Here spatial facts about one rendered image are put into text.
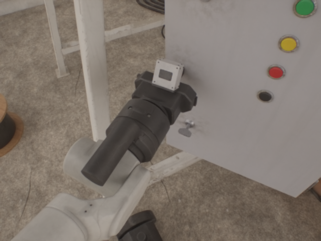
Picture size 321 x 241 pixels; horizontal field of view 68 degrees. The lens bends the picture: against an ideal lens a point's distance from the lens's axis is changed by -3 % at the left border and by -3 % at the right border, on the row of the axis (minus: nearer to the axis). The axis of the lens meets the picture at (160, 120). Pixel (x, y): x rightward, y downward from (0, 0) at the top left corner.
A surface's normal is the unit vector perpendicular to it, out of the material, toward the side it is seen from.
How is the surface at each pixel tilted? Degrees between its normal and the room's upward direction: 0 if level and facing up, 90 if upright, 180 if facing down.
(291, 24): 90
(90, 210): 22
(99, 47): 87
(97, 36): 87
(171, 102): 0
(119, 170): 7
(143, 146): 64
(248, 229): 0
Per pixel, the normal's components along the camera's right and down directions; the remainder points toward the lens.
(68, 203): 0.18, -0.80
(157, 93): -0.03, -0.60
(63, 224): 0.50, -0.61
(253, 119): -0.46, 0.72
